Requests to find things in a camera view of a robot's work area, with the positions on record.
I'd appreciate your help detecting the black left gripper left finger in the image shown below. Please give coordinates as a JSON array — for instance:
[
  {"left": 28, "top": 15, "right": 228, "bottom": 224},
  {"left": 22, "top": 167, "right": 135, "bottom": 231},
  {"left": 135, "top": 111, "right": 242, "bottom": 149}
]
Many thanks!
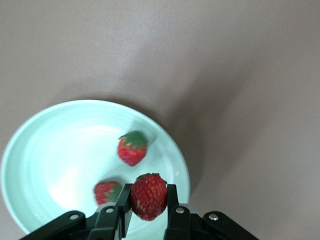
[{"left": 24, "top": 183, "right": 134, "bottom": 240}]

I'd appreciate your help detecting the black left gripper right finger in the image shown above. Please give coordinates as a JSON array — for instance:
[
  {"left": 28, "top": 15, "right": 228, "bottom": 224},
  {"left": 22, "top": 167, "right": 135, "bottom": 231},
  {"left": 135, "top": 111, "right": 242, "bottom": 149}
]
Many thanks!
[{"left": 163, "top": 183, "right": 259, "bottom": 240}]

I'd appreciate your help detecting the red strawberry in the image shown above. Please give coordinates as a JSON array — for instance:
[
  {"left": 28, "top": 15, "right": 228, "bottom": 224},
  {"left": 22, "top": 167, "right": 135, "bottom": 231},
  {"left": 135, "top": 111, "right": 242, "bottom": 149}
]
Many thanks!
[
  {"left": 117, "top": 130, "right": 149, "bottom": 167},
  {"left": 130, "top": 172, "right": 169, "bottom": 222},
  {"left": 93, "top": 180, "right": 124, "bottom": 207}
]

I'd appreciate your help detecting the pale green round plate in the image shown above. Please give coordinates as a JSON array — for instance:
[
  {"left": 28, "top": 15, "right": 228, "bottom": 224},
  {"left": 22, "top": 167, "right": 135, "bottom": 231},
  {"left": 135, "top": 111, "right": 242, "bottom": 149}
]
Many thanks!
[{"left": 0, "top": 99, "right": 192, "bottom": 236}]

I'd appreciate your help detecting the brown table cover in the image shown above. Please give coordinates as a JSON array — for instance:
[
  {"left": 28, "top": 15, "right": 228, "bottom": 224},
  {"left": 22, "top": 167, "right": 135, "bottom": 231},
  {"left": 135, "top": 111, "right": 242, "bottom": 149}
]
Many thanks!
[{"left": 0, "top": 0, "right": 320, "bottom": 240}]

